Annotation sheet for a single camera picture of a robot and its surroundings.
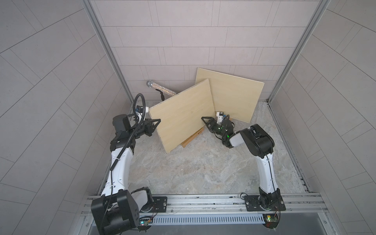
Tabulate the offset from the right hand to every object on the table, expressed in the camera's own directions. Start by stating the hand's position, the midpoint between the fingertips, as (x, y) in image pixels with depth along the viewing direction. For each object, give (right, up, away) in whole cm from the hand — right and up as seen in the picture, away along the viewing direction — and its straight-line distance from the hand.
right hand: (203, 120), depth 97 cm
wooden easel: (-13, -14, -9) cm, 21 cm away
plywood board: (-13, +3, -16) cm, 21 cm away
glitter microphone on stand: (-28, +21, -3) cm, 35 cm away
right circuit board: (+30, -45, -29) cm, 62 cm away
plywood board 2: (+21, +15, -6) cm, 27 cm away
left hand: (-23, +2, -22) cm, 32 cm away
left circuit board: (-29, -47, -28) cm, 62 cm away
